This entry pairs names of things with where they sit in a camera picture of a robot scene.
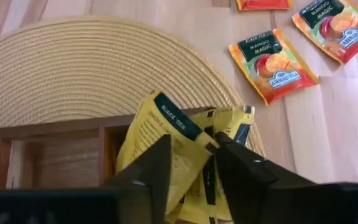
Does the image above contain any brown wooden tea box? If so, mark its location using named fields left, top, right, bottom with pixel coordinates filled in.
left=0, top=107, right=217, bottom=192

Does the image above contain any mango magic tea packet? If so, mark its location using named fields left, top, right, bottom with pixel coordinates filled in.
left=235, top=0, right=293, bottom=12
left=291, top=0, right=358, bottom=65
left=227, top=27, right=320, bottom=106

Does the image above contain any yellow black tea packet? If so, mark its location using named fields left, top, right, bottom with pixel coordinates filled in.
left=188, top=105, right=256, bottom=147
left=178, top=149, right=233, bottom=224
left=116, top=90, right=220, bottom=215

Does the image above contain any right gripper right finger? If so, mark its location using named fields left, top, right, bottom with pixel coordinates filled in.
left=216, top=132, right=323, bottom=224

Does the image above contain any round woven straw placemat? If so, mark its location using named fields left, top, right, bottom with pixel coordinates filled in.
left=0, top=15, right=266, bottom=158

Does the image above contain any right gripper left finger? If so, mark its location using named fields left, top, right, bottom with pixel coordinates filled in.
left=109, top=134, right=172, bottom=224

